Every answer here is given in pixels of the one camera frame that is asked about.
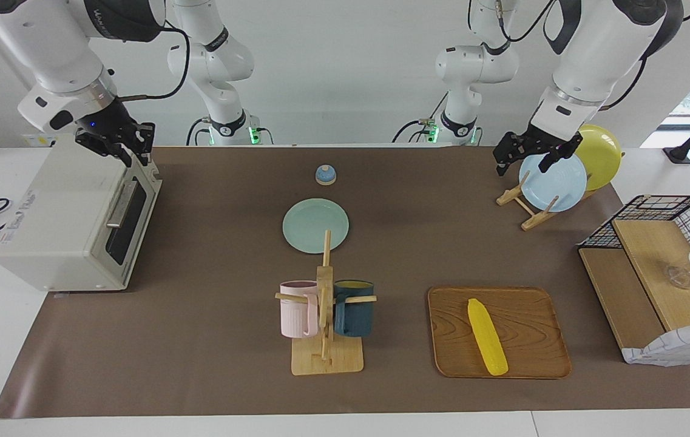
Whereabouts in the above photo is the yellow corn cob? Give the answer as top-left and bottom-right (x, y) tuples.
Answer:
(467, 297), (509, 376)

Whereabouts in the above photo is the black base cable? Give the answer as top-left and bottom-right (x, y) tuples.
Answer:
(392, 91), (450, 144)
(185, 117), (212, 146)

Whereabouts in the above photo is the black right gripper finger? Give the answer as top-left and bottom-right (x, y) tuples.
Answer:
(131, 123), (156, 166)
(75, 135), (133, 168)

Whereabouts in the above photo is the brown wooden tray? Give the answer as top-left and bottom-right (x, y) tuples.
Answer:
(428, 286), (572, 380)

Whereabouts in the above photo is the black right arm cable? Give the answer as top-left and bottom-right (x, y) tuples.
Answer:
(117, 21), (191, 101)

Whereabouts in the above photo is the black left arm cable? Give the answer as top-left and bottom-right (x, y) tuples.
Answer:
(469, 0), (564, 44)

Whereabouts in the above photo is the pink mug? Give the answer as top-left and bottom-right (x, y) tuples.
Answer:
(279, 280), (320, 339)

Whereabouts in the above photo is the mint green plate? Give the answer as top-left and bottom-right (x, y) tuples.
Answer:
(282, 198), (350, 254)

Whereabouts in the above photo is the dark blue mug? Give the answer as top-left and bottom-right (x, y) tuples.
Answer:
(334, 280), (376, 338)

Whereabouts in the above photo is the light wooden shelf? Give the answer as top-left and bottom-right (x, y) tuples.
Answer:
(578, 218), (690, 365)

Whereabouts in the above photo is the yellow plate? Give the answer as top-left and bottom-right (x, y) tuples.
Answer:
(574, 124), (623, 192)

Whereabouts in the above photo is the black wire basket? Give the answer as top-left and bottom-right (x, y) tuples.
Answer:
(577, 194), (690, 307)

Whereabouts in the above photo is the light blue plate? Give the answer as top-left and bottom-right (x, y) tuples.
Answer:
(518, 153), (588, 213)

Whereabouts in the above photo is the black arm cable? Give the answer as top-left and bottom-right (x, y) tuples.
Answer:
(469, 0), (564, 44)
(117, 21), (191, 101)

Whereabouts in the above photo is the wooden plate rack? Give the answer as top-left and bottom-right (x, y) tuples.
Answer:
(496, 164), (600, 231)

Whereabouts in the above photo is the white checked cloth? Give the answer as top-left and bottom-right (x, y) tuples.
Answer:
(621, 320), (690, 367)

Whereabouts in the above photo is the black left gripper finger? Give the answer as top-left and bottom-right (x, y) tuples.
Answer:
(538, 138), (583, 174)
(493, 135), (519, 177)

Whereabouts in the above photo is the beige toaster oven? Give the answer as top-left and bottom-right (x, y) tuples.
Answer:
(0, 137), (163, 293)

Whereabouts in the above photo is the clear glass piece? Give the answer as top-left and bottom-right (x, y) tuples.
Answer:
(666, 264), (690, 290)

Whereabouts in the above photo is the brown table mat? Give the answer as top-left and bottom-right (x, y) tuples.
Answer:
(0, 146), (690, 419)

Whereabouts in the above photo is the wooden mug rack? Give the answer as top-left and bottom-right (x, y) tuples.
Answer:
(275, 229), (377, 376)

